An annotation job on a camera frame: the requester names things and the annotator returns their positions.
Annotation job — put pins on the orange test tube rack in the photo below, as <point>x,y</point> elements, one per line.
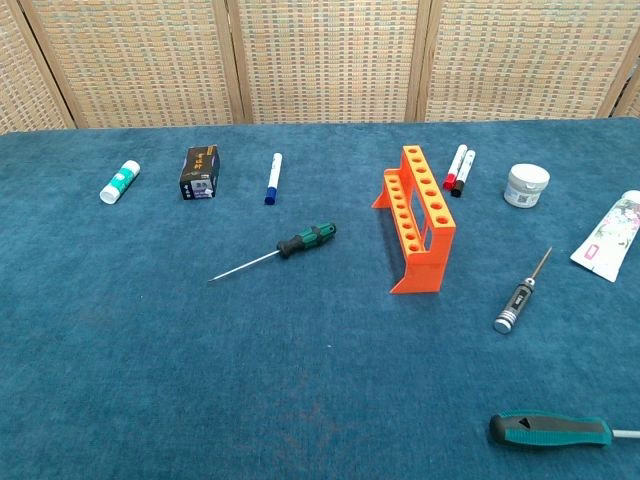
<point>425,270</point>

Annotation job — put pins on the black silver precision screwdriver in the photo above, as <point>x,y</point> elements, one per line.
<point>515,305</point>

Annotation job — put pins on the teal black large screwdriver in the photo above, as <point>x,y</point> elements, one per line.
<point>550,429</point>

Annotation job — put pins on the green black small screwdriver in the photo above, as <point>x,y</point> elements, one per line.
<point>307,239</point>

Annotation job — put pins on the white marker blue cap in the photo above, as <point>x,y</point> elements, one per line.
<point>273,177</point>

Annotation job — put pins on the black ink box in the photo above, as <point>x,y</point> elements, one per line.
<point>200,172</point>

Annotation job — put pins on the white marker red cap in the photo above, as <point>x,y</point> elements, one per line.
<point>457,162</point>

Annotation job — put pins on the white marker black cap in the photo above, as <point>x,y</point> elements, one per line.
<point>465,172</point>

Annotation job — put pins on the woven wooden folding screen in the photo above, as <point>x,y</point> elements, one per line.
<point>325,60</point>

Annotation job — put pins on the blue felt table cover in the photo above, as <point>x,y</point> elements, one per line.
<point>150,350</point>

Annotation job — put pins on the white green glue stick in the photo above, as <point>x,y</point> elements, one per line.
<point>120,181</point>

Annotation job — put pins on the white round jar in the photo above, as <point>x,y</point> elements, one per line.
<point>525,187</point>

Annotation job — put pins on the white floral tube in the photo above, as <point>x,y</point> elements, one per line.
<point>607,235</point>

